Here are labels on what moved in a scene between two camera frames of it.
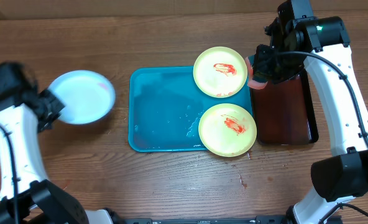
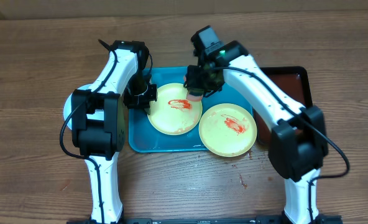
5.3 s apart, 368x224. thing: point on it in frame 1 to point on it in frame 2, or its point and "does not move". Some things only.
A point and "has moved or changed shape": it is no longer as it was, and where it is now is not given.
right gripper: (262, 52) to (194, 82)
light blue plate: (88, 96) has moved or changed shape
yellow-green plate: (227, 130) does not move
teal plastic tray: (165, 106) does not move
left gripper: (56, 105) to (132, 103)
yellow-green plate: (220, 72) has moved or changed shape
